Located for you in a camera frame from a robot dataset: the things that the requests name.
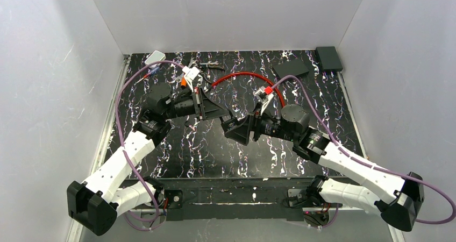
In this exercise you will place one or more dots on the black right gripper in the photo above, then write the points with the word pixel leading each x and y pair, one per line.
pixel 254 127

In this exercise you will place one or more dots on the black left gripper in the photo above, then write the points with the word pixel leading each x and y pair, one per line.
pixel 201 106

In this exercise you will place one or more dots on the red cable lock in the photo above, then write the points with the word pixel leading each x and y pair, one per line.
pixel 256 78

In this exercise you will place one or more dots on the black padlock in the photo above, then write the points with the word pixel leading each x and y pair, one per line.
pixel 228 122

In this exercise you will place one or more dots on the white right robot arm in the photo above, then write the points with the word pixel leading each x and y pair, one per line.
pixel 397 200

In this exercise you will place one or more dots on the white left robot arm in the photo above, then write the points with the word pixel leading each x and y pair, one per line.
pixel 97 201

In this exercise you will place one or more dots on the red blue screwdriver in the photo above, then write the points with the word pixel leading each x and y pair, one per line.
pixel 151 71

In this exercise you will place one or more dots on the white rectangular box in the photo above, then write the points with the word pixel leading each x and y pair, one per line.
pixel 154 57

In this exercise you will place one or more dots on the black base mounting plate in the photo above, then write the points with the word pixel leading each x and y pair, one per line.
pixel 243 198

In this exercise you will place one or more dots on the flat black plate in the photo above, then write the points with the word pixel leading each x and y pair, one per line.
pixel 294 67

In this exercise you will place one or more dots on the black box in corner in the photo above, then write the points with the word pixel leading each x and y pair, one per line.
pixel 328 59

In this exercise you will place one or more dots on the orange handled tool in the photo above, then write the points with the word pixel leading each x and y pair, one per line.
pixel 183 82

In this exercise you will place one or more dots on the black handled pliers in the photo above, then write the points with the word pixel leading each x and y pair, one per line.
pixel 211 65

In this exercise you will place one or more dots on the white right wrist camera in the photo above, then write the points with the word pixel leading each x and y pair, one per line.
pixel 265 96

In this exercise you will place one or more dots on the aluminium frame rail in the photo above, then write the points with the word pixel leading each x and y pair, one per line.
pixel 75 230

